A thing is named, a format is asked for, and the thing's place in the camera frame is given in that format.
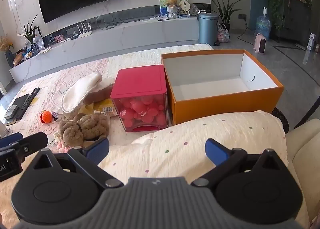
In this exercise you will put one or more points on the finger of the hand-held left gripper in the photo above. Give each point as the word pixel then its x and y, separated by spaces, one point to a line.
pixel 32 141
pixel 10 138

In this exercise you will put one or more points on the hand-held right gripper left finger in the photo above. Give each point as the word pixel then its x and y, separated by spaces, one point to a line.
pixel 97 149

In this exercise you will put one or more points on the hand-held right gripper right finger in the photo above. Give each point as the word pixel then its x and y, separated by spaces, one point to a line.
pixel 215 151

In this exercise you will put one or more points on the brown knitted scarf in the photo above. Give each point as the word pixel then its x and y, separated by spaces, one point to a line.
pixel 87 125

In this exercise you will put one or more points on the orange ball toy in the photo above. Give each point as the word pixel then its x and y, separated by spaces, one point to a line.
pixel 46 117

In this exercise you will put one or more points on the pink white knitted hat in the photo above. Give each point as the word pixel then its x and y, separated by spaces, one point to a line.
pixel 61 145

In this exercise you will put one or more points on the orange cardboard box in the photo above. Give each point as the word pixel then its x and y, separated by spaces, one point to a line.
pixel 212 109

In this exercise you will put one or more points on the yellow packet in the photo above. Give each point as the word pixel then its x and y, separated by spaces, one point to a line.
pixel 105 107

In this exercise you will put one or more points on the white fleece cloth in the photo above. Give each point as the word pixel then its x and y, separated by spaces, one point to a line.
pixel 77 94

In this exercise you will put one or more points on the polka dot pillow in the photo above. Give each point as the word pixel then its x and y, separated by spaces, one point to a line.
pixel 187 139

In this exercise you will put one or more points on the black remote control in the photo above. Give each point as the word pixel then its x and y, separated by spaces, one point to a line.
pixel 27 102

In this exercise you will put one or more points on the black flat box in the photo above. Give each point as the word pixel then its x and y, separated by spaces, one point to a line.
pixel 18 100

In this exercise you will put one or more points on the pink lace tablecloth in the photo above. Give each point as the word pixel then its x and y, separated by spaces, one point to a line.
pixel 62 73

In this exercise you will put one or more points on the red lidded clear container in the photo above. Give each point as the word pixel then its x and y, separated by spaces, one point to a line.
pixel 140 78

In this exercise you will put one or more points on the beige sofa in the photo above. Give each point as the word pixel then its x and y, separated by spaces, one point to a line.
pixel 307 149

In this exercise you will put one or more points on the dried yellow flowers vase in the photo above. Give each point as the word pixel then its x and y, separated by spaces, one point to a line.
pixel 6 43

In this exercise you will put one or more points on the small potted plant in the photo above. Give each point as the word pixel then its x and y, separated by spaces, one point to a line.
pixel 31 35

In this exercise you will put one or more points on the pink photo card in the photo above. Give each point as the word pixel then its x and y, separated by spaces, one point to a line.
pixel 58 38

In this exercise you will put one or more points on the white television cabinet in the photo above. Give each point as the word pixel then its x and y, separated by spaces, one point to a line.
pixel 112 41

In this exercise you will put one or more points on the white router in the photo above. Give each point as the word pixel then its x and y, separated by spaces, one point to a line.
pixel 83 35

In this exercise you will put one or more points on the woven basket bag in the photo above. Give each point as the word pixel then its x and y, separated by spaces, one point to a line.
pixel 223 35

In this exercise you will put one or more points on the pink heater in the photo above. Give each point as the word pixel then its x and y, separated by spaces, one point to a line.
pixel 261 43

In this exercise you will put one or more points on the blue-grey trash can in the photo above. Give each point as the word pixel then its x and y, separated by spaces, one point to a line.
pixel 208 28

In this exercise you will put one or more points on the blue water jug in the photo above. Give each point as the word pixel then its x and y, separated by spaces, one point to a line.
pixel 263 26

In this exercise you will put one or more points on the long-leaved potted plant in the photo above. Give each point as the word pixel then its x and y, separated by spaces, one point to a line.
pixel 225 11

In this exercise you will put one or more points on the grey set-top box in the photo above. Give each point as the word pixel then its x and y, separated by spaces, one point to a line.
pixel 163 18

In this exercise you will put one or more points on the dark sideboard cabinet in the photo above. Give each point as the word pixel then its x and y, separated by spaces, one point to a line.
pixel 295 18

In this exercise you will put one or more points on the teddy bear bouquet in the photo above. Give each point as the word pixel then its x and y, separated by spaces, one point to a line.
pixel 172 2

